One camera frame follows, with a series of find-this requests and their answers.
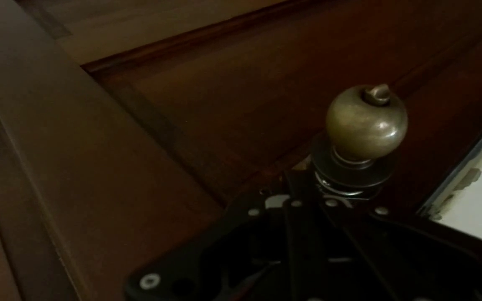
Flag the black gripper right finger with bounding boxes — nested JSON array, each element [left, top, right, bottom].
[[307, 171, 482, 301]]

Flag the brass round door knob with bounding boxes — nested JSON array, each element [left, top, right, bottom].
[[309, 83, 411, 201]]

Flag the dark brown wooden door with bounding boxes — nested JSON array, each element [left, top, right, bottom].
[[0, 0, 482, 301]]

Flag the small brass lock turn button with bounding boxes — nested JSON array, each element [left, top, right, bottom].
[[362, 83, 394, 109]]

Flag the white door frame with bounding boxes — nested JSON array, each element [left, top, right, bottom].
[[417, 108, 482, 252]]

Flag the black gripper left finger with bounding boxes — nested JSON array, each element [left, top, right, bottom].
[[123, 170, 317, 301]]

